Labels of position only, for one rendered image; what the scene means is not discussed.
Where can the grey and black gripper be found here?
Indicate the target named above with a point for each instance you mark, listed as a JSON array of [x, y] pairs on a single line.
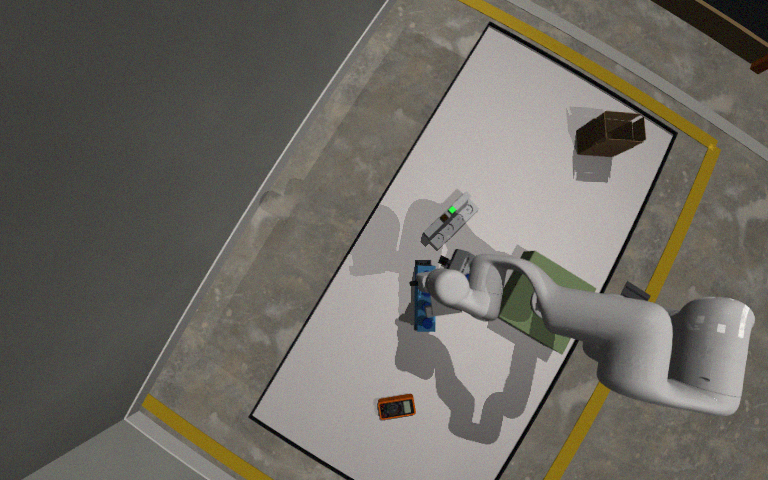
[[421, 281]]

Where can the orange digital multimeter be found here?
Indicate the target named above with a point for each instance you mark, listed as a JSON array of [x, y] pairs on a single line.
[[396, 406]]

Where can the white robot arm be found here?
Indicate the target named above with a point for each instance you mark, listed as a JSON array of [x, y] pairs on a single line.
[[634, 338]]

